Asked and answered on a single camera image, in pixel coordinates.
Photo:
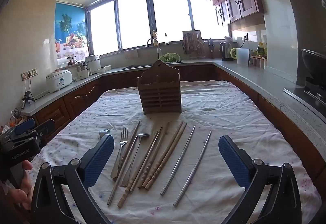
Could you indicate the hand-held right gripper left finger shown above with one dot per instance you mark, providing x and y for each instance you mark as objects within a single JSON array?
[{"x": 100, "y": 157}]

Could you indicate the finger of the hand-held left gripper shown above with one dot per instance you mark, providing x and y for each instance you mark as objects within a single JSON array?
[
  {"x": 47, "y": 126},
  {"x": 24, "y": 126}
]

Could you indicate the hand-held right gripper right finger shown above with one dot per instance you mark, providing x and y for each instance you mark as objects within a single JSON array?
[{"x": 231, "y": 157}]

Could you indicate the metal fork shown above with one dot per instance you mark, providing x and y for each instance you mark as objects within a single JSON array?
[
  {"x": 104, "y": 132},
  {"x": 123, "y": 137}
]

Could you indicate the chopsticks bundle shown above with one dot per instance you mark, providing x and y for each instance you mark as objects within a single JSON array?
[{"x": 200, "y": 153}]

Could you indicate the carved wooden chopstick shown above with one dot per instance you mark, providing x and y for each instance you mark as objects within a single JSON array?
[
  {"x": 165, "y": 129},
  {"x": 122, "y": 198},
  {"x": 174, "y": 135},
  {"x": 179, "y": 135},
  {"x": 133, "y": 185}
]

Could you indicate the metal spoon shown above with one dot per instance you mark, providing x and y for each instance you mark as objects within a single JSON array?
[{"x": 143, "y": 135}]

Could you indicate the plain metal chopstick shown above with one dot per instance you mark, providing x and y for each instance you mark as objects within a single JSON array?
[{"x": 178, "y": 160}]

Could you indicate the wooden utensil holder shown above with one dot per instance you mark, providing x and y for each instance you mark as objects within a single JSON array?
[{"x": 159, "y": 94}]

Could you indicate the person's left hand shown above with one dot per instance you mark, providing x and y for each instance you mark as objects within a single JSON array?
[{"x": 25, "y": 188}]

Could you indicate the small black tripod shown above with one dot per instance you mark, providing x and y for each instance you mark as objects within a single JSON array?
[{"x": 25, "y": 98}]

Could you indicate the white rice cooker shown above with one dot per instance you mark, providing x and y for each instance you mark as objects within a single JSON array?
[{"x": 58, "y": 80}]

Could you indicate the white floral tablecloth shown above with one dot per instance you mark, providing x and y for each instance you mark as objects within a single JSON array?
[{"x": 216, "y": 107}]

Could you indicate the small white electric pot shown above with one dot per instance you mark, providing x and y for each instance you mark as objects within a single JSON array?
[{"x": 82, "y": 72}]

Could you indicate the white steamer pot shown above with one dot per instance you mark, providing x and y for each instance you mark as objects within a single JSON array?
[{"x": 92, "y": 63}]

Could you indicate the grey kitchen countertop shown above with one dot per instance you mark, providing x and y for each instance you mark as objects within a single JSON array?
[{"x": 254, "y": 79}]

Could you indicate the white rectangular dish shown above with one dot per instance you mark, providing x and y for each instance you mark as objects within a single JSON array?
[{"x": 108, "y": 68}]

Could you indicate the gas stove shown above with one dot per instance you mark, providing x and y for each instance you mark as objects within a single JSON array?
[{"x": 305, "y": 96}]

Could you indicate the kitchen sink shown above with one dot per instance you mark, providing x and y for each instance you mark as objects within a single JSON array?
[{"x": 135, "y": 66}]

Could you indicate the row of spice jars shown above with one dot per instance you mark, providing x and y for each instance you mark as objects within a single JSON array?
[{"x": 257, "y": 61}]

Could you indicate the translucent white pitcher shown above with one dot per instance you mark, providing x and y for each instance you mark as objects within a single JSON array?
[{"x": 242, "y": 56}]

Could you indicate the steel electric kettle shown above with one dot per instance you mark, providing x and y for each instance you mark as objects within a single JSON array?
[{"x": 225, "y": 51}]

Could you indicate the hanging dish towel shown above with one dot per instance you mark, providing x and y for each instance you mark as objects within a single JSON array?
[{"x": 131, "y": 54}]

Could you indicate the yellow-capped oil bottle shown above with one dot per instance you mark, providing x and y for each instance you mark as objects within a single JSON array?
[{"x": 260, "y": 49}]

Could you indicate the green colander with vegetables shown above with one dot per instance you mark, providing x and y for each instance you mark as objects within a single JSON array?
[{"x": 169, "y": 58}]

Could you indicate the small white bowl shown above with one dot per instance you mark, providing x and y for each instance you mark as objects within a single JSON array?
[{"x": 228, "y": 39}]

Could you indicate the utensil drying rack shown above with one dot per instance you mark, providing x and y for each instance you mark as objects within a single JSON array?
[{"x": 192, "y": 45}]

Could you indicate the black wok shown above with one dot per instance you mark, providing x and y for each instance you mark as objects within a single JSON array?
[{"x": 314, "y": 61}]

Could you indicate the curved metal faucet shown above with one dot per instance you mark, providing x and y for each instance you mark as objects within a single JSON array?
[{"x": 152, "y": 39}]

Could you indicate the kitchen window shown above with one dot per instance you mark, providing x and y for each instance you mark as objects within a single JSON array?
[{"x": 132, "y": 23}]

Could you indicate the yellow soap bottle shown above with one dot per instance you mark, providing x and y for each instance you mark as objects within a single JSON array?
[{"x": 154, "y": 34}]

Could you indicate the wall socket strip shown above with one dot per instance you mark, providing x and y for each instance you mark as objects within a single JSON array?
[{"x": 29, "y": 73}]

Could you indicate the fruit wall poster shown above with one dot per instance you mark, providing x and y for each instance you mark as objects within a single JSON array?
[{"x": 71, "y": 25}]

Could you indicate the wall power socket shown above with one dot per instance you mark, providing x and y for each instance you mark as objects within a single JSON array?
[{"x": 246, "y": 36}]

